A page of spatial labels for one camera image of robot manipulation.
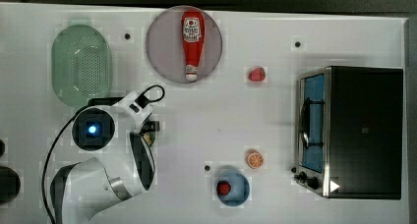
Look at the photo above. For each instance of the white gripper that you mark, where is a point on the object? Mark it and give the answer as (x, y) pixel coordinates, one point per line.
(132, 117)

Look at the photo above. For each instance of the small red fruit in bowl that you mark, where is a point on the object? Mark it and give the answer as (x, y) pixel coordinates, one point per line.
(223, 188)

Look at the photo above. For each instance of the red ketchup bottle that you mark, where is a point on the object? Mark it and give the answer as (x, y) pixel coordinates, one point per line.
(193, 38)

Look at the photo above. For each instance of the red strawberry toy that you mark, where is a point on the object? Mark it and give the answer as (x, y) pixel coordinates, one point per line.
(257, 75)

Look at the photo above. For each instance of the black round object left edge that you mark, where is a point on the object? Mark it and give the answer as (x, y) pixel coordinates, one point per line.
(10, 184)

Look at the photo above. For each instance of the orange slice toy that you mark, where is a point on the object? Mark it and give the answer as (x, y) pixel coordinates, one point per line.
(255, 160)

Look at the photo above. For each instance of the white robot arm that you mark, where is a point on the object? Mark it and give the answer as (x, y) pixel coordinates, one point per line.
(121, 164)

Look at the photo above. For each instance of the green perforated colander basket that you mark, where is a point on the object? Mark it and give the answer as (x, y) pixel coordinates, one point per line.
(81, 65)

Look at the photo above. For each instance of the grey round plate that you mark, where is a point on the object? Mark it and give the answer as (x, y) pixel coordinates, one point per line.
(165, 45)

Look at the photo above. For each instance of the blue bowl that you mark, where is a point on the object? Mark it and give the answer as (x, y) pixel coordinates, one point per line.
(240, 188)

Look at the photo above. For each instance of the black toaster oven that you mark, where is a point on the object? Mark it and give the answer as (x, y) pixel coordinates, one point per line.
(350, 132)

